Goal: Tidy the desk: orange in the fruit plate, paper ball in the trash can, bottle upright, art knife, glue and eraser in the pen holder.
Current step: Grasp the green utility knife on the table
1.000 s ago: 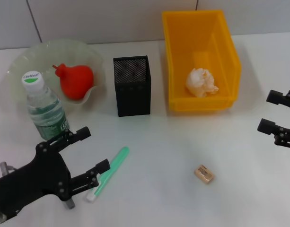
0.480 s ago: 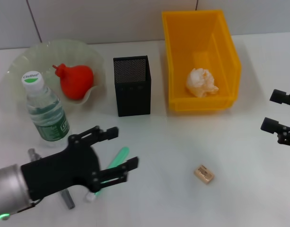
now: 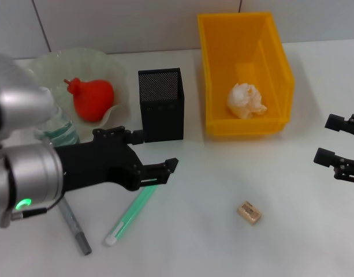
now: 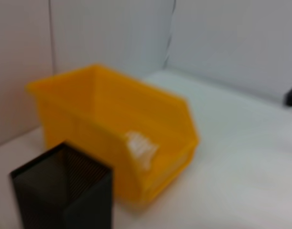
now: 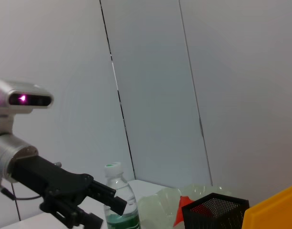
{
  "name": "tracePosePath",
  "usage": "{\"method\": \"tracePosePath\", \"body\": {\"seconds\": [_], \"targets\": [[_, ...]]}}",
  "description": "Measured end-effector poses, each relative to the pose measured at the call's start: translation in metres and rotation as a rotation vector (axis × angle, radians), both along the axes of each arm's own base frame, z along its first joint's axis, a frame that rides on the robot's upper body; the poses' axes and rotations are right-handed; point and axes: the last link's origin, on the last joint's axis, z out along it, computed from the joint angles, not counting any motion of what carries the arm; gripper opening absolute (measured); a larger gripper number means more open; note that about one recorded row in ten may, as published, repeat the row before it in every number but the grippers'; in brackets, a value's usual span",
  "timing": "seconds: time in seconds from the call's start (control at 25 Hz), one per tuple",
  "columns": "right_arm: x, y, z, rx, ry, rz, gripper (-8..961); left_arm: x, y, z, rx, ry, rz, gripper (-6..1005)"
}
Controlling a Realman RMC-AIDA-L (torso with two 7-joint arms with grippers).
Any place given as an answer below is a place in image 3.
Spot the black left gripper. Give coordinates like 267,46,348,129
54,126,179,192

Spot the green and white pen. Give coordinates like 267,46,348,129
103,184,159,248

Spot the red-orange soft toy orange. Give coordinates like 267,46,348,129
64,76,115,123

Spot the clear bottle with green label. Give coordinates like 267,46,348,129
33,105,81,148

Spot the beige eraser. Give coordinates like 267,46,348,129
236,201,264,226

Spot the white paper ball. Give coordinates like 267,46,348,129
227,83,269,119

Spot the grey marker pen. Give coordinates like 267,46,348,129
57,196,93,256

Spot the black mesh pen holder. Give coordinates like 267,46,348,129
137,68,185,143

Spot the pale green glass fruit plate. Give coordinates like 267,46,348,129
28,48,129,144

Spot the yellow plastic bin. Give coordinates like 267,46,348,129
197,11,296,136

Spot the left arm dark cable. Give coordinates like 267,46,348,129
45,187,67,214

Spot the left wrist metal cable plug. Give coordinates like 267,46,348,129
10,207,47,222

